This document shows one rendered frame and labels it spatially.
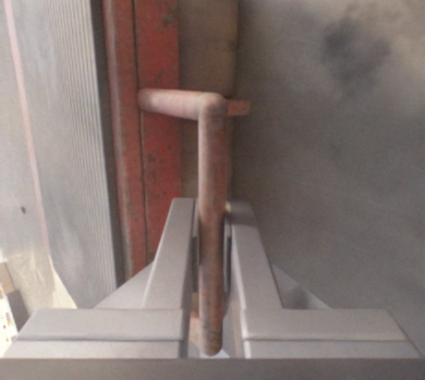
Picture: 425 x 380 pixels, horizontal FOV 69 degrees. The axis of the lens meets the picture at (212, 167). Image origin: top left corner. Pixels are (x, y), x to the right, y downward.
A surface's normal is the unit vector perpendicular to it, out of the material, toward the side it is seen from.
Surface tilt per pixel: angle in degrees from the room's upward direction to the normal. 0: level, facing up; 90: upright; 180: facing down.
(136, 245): 90
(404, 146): 0
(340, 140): 0
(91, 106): 0
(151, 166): 90
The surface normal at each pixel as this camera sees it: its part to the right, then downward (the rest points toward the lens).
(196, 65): 0.26, 0.28
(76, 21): -0.76, 0.18
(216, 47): 0.61, 0.23
